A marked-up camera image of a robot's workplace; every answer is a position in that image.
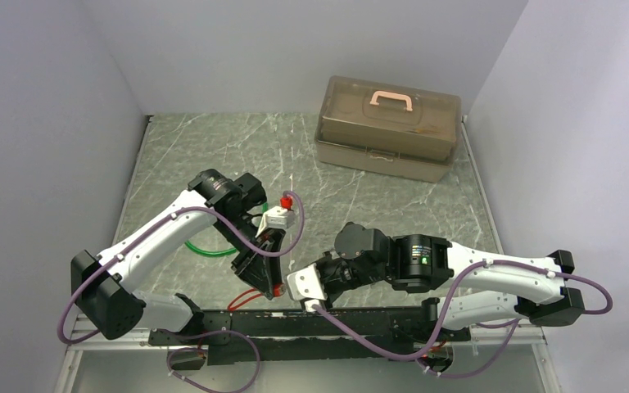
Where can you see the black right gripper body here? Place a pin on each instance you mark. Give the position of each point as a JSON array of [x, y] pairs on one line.
[[341, 277]]

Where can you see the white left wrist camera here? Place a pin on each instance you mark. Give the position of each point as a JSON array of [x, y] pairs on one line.
[[279, 217]]

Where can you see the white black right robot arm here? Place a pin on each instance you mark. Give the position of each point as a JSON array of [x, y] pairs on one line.
[[503, 286]]

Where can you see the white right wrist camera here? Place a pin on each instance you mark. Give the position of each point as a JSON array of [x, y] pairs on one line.
[[305, 287]]

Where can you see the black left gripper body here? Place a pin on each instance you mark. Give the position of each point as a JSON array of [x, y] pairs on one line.
[[251, 251]]

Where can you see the red cable lock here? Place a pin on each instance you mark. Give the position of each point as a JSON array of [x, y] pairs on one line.
[[250, 295]]

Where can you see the beige plastic toolbox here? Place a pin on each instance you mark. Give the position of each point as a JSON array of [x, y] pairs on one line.
[[388, 129]]

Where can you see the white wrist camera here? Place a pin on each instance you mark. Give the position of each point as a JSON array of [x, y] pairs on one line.
[[305, 287], [279, 217]]

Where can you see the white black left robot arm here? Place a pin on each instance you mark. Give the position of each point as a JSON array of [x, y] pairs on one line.
[[106, 286]]

